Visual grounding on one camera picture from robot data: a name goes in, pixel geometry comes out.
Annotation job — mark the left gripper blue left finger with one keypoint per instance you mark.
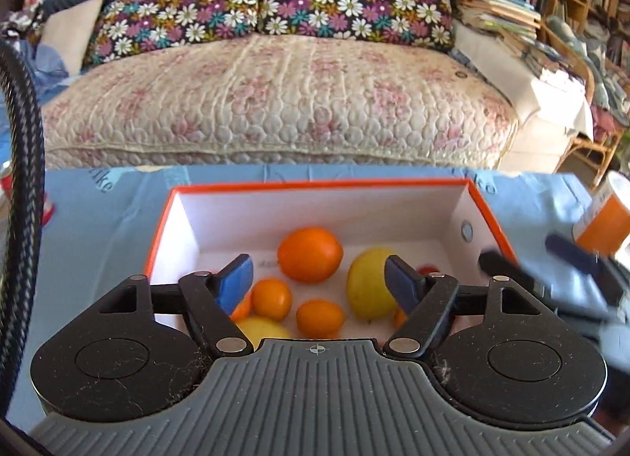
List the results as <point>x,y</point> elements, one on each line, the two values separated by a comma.
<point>210,300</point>

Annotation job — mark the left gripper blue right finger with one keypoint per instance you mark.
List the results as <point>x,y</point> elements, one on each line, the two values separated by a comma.
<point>426,301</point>

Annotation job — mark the red cherry tomato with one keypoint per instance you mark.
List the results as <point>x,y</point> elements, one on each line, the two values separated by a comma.
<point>427,270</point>

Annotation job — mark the small orange tangerine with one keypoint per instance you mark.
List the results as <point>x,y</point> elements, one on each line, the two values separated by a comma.
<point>320,319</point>
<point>272,299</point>
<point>399,318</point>
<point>243,309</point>

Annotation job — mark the yellow-green apple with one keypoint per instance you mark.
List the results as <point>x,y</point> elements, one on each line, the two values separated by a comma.
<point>366,291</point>

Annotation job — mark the large orange fruit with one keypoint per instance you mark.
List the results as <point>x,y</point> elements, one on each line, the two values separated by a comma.
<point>310,255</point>

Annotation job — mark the yellow fruit in box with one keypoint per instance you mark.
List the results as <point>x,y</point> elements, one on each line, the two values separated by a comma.
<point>256,329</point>

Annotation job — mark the orange cardboard box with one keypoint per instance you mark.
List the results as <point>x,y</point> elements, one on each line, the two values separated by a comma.
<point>445,223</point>

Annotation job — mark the orange cylindrical container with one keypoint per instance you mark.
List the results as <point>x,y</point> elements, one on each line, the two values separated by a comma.
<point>604,227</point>

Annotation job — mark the blue patterned tablecloth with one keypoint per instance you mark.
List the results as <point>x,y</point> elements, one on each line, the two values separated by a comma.
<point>105,220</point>

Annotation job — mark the wicker armchair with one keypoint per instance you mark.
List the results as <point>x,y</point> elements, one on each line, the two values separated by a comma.
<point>606,95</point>

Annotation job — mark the quilted floral sofa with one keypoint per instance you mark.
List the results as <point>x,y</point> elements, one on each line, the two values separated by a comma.
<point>280,99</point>

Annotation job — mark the red soda can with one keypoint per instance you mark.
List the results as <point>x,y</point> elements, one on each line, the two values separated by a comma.
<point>6,180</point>

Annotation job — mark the blue crumpled sheet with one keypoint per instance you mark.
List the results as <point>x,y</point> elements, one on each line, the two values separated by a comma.
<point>46,67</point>

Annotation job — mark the floral cushion right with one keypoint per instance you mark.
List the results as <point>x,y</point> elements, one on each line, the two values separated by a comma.
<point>417,23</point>

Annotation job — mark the floral cushion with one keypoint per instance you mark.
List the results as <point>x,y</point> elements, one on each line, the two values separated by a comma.
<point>417,23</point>
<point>127,28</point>

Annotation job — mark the floral cushion left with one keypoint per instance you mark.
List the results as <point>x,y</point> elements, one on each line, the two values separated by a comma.
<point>127,28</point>

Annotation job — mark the white plain cushion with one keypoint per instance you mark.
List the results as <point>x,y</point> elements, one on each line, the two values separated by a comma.
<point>68,33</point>

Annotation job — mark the stack of books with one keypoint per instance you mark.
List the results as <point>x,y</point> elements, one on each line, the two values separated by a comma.
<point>497,3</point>

